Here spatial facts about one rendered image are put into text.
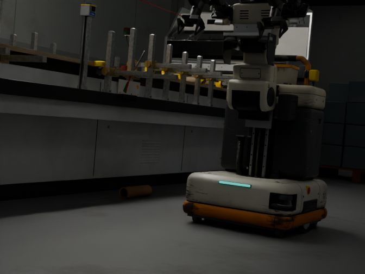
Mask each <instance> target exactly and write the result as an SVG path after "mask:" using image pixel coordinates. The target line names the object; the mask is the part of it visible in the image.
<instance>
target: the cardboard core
mask: <svg viewBox="0 0 365 274"><path fill-rule="evenodd" d="M151 194H152V188H151V186H150V185H139V186H128V187H122V188H120V190H119V196H120V198H122V199H127V198H135V197H144V196H150V195H151Z"/></svg>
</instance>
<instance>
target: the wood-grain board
mask: <svg viewBox="0 0 365 274"><path fill-rule="evenodd" d="M0 47H6V48H10V51H11V52H16V53H22V54H27V55H39V56H46V57H47V59H53V60H58V61H64V62H68V63H74V64H79V65H80V59H76V58H71V57H66V56H63V55H57V54H52V53H47V52H42V51H36V50H33V49H27V48H22V47H17V46H12V45H7V44H3V43H0ZM94 64H95V62H92V61H88V66H90V67H95V66H94ZM115 67H116V68H117V69H118V70H121V67H117V66H113V67H112V68H113V69H114V68H115ZM96 68H98V67H96ZM170 82H174V83H179V84H180V79H178V80H177V79H170ZM186 85H190V86H195V82H189V81H186ZM200 87H201V88H205V89H208V88H209V86H208V85H205V84H203V85H201V86H200ZM213 90H216V91H221V92H227V89H224V88H219V87H216V86H214V87H213Z"/></svg>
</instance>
